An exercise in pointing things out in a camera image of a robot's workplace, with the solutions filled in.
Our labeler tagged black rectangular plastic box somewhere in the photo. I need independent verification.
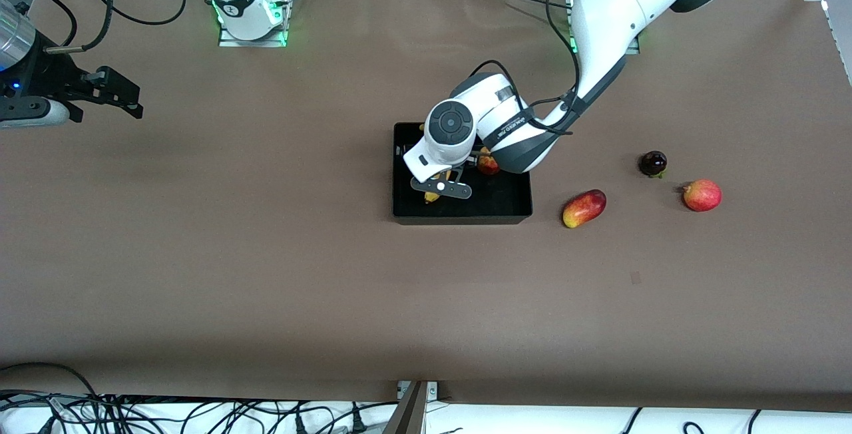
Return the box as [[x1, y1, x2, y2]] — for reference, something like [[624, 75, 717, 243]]
[[391, 122, 534, 226]]

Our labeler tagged plain red apple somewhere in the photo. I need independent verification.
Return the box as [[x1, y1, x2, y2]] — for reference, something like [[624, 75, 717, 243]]
[[682, 179, 723, 213]]

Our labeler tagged red yellow mango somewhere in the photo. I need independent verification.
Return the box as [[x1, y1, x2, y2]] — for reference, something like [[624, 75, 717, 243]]
[[562, 189, 607, 229]]

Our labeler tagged brown table cover sheet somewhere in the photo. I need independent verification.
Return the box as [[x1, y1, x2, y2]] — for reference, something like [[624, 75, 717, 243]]
[[0, 0, 852, 413]]

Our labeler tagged dark purple plum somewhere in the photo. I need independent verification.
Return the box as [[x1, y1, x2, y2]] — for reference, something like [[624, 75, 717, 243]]
[[640, 150, 668, 178]]

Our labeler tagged black cable with metal plug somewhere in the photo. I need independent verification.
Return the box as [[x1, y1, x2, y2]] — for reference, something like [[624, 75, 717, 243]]
[[43, 0, 115, 55]]

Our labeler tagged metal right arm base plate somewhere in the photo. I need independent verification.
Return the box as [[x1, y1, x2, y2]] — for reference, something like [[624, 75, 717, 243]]
[[218, 0, 289, 48]]

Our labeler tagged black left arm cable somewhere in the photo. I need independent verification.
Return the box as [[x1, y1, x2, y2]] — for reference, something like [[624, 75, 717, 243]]
[[466, 0, 584, 137]]

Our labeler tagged silver metal bracket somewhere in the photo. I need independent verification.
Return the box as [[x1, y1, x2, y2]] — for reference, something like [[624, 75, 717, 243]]
[[397, 380, 439, 401]]

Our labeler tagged grey aluminium post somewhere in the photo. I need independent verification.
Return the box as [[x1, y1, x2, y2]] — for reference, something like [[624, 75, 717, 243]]
[[383, 381, 428, 434]]

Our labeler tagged black cable bundle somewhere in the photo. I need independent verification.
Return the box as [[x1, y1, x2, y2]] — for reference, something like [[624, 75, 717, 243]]
[[0, 389, 400, 434]]

